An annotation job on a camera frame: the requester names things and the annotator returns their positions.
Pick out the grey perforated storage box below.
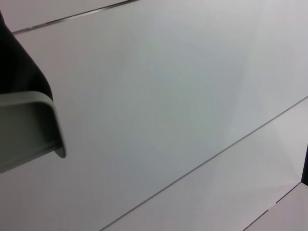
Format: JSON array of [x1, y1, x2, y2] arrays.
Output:
[[0, 91, 66, 174]]

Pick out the black cloth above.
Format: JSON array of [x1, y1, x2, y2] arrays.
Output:
[[0, 9, 54, 102]]

